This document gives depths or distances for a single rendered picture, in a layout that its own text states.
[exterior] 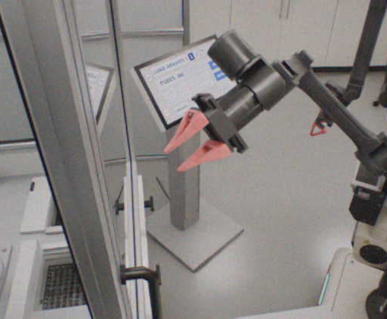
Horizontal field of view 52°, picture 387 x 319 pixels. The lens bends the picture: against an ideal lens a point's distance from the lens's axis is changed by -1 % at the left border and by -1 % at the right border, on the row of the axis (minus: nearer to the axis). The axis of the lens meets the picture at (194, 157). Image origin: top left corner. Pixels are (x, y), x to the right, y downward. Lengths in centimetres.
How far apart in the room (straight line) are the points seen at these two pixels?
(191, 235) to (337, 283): 91
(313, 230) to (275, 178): 52
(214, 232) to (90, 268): 211
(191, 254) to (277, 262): 51
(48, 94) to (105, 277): 24
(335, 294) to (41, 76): 192
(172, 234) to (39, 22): 230
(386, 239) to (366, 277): 59
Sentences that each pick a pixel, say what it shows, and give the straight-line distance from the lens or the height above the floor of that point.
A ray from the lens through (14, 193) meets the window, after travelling 43.
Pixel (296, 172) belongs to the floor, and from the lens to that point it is 311.
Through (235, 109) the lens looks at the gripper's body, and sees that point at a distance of 59.
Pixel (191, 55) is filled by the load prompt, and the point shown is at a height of 116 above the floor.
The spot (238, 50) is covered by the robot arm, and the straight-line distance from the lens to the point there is 62.
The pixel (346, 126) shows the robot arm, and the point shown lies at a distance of 119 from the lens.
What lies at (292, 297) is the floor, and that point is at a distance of 240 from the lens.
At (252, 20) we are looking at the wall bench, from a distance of 405.
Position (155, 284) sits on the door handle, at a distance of 57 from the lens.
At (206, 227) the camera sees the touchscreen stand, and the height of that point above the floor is 4.
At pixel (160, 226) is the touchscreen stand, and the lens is 260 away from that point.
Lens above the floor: 199
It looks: 39 degrees down
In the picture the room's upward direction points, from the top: straight up
